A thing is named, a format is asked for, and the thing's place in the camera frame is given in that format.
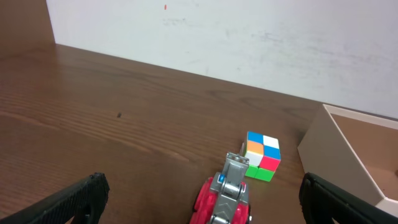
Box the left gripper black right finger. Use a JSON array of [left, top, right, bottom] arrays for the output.
[[298, 172, 397, 224]]

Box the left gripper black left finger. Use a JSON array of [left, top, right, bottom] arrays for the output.
[[1, 172, 110, 224]]

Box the colourful two-by-two puzzle cube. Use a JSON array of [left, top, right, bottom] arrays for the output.
[[239, 131, 281, 182]]

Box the red and grey toy truck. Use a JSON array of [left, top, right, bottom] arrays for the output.
[[189, 152, 251, 224]]

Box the white cardboard box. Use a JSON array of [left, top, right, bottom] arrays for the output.
[[298, 105, 397, 216]]

